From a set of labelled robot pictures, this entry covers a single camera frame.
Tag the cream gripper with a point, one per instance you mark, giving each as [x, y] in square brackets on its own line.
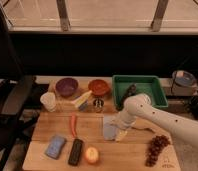
[120, 135]

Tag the blue-grey towel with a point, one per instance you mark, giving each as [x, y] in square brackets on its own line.
[109, 128]

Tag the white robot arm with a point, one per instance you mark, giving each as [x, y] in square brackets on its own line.
[140, 106]

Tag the dark object in tray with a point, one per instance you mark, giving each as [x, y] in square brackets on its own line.
[130, 91]

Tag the green plastic tray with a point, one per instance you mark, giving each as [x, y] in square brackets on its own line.
[147, 84]

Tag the thin dark twig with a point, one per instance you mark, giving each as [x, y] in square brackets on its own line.
[144, 129]

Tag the yellow round fruit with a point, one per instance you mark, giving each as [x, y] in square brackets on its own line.
[91, 155]

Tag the small dark metal can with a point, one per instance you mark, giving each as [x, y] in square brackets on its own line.
[98, 104]

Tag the bunch of dark grapes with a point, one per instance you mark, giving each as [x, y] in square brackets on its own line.
[156, 146]

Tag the black remote bar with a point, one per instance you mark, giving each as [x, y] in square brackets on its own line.
[75, 152]

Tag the orange bowl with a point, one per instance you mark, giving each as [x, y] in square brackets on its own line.
[98, 87]

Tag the blue sponge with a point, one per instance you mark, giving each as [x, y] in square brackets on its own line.
[55, 146]

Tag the purple bowl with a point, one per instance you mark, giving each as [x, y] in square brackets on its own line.
[67, 86]

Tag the white cup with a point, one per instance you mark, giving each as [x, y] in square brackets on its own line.
[48, 100]

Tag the round grey device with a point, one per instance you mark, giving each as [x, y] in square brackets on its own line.
[183, 78]

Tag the black office chair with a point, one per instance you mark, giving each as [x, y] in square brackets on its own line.
[15, 88]

